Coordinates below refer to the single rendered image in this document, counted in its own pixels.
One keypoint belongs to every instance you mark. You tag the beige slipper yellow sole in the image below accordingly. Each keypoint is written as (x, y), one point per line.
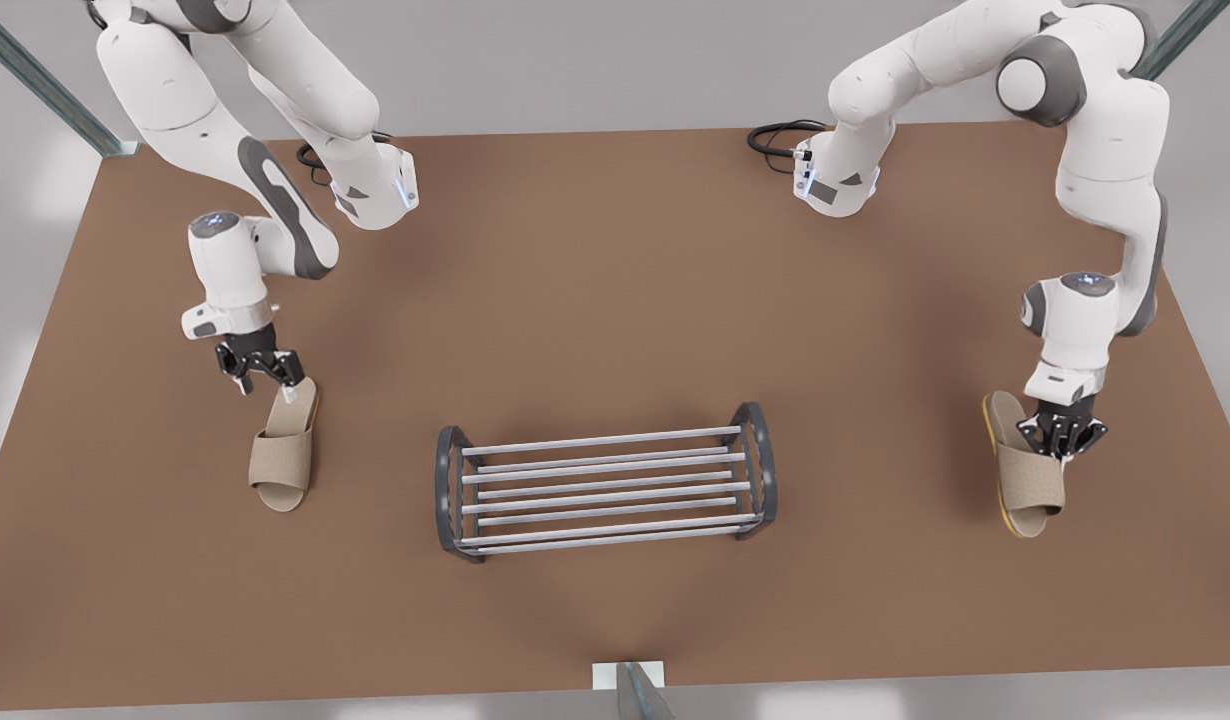
(1025, 480)

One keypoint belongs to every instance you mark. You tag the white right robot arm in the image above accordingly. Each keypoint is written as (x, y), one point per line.
(225, 262)

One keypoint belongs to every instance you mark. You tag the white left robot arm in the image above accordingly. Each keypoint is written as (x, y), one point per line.
(1075, 320)

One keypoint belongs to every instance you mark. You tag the grey metal shoe rack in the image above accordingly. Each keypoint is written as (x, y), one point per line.
(605, 480)

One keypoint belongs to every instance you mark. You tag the silver frame post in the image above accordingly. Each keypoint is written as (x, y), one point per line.
(637, 692)
(1180, 38)
(45, 82)

